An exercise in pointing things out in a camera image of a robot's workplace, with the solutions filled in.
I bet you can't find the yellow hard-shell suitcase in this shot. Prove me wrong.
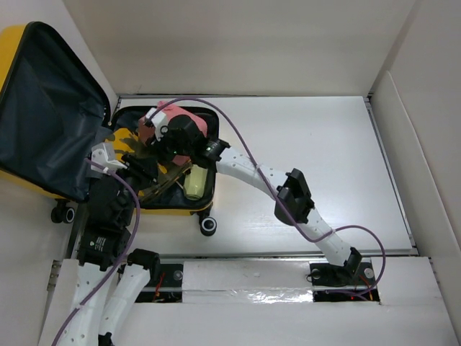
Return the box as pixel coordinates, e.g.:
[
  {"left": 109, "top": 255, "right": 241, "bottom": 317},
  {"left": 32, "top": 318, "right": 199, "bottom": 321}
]
[{"left": 0, "top": 20, "right": 220, "bottom": 237}]

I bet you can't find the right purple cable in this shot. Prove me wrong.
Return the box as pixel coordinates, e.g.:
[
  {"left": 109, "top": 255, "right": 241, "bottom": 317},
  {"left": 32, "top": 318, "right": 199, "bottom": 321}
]
[{"left": 146, "top": 97, "right": 386, "bottom": 289}]

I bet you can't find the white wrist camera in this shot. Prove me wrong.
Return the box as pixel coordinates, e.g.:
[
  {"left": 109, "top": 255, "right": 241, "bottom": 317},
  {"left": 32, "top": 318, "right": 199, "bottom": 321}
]
[
  {"left": 90, "top": 142, "right": 127, "bottom": 174},
  {"left": 144, "top": 107, "right": 169, "bottom": 141}
]

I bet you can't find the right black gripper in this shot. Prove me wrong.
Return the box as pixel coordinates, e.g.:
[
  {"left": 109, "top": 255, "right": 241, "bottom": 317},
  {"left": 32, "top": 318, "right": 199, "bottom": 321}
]
[{"left": 145, "top": 125, "right": 192, "bottom": 167}]

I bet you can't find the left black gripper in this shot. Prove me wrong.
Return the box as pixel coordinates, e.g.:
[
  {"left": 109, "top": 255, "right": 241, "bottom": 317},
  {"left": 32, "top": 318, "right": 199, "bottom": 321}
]
[{"left": 104, "top": 153, "right": 158, "bottom": 224}]

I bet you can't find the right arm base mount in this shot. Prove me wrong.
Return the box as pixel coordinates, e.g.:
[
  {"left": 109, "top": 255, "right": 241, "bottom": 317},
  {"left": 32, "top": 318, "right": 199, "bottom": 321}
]
[{"left": 305, "top": 258, "right": 380, "bottom": 303}]

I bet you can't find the metal rail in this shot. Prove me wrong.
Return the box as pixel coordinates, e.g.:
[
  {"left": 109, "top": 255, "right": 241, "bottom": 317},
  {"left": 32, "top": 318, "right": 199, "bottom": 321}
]
[{"left": 160, "top": 252, "right": 326, "bottom": 260}]

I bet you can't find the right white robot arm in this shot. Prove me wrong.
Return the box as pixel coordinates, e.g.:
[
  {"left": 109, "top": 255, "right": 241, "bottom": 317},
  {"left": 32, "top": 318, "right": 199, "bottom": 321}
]
[{"left": 145, "top": 112, "right": 362, "bottom": 283}]

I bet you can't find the pink cosmetic case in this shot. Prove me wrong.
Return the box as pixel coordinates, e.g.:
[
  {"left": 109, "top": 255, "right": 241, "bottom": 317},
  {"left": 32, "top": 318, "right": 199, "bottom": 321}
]
[{"left": 138, "top": 101, "right": 199, "bottom": 149}]

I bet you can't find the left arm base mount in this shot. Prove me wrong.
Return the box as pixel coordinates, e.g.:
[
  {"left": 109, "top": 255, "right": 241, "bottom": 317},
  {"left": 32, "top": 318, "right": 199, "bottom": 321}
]
[{"left": 117, "top": 249, "right": 184, "bottom": 303}]

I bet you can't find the pale yellow-green mug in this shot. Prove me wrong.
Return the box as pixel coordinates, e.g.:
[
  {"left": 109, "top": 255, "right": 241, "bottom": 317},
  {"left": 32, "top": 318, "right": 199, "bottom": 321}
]
[{"left": 183, "top": 165, "right": 208, "bottom": 200}]

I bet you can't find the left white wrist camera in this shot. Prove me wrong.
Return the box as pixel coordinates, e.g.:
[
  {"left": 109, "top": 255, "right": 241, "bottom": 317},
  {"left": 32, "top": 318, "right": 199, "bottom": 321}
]
[{"left": 90, "top": 142, "right": 127, "bottom": 174}]

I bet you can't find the camouflage garment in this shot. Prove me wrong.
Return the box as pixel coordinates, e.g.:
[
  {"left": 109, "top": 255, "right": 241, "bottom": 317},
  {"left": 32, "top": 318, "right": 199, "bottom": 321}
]
[{"left": 104, "top": 128, "right": 192, "bottom": 204}]

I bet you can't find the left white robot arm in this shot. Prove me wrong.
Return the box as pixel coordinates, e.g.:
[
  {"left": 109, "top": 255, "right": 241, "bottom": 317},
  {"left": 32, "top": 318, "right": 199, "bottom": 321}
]
[{"left": 52, "top": 154, "right": 161, "bottom": 345}]

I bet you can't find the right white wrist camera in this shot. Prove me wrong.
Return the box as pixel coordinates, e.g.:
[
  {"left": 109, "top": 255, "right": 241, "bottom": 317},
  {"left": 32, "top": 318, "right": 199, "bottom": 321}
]
[{"left": 144, "top": 107, "right": 169, "bottom": 141}]

